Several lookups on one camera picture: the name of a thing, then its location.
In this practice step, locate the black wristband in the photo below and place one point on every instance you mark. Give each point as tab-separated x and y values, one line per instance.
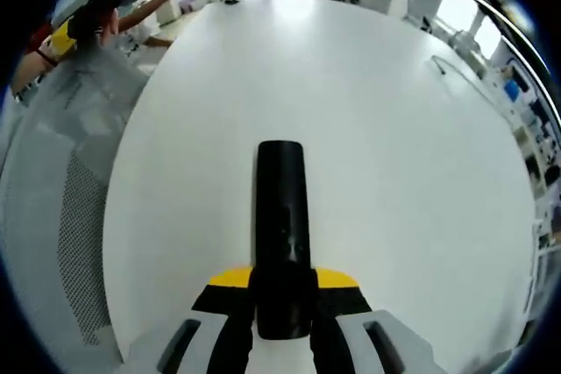
46	57

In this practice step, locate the white perforated mesh basket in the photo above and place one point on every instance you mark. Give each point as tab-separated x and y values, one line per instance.
79	98

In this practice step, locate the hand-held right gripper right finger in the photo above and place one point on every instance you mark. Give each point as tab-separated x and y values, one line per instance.
342	304

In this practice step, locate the blue box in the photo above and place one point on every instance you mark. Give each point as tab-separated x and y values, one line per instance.
511	91

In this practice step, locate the red object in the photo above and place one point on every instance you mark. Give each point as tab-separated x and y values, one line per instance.
37	41

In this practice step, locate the black remote control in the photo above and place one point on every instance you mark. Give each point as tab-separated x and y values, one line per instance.
280	199

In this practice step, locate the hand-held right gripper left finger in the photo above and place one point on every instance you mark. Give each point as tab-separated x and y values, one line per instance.
219	304

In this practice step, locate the pale purple object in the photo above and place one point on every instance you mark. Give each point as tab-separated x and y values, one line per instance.
188	1

